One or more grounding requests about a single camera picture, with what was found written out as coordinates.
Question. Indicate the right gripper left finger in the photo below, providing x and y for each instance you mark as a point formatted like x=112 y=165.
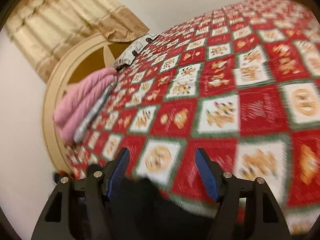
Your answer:
x=80 y=209

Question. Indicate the beige curtain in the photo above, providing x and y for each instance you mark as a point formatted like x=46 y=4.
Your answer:
x=45 y=30

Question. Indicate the red patchwork bedspread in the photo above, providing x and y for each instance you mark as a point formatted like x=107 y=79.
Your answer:
x=241 y=82

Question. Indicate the white patterned pillow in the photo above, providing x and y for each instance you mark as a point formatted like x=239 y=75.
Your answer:
x=133 y=50

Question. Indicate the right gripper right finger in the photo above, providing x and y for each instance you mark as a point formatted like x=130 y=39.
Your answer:
x=247 y=209

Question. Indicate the pink folded blanket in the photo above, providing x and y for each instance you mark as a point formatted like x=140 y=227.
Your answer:
x=78 y=100

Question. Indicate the grey striped folded cloth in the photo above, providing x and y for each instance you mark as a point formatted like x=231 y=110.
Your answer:
x=92 y=113

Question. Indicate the cream round wooden headboard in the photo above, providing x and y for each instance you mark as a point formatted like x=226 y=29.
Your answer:
x=89 y=55

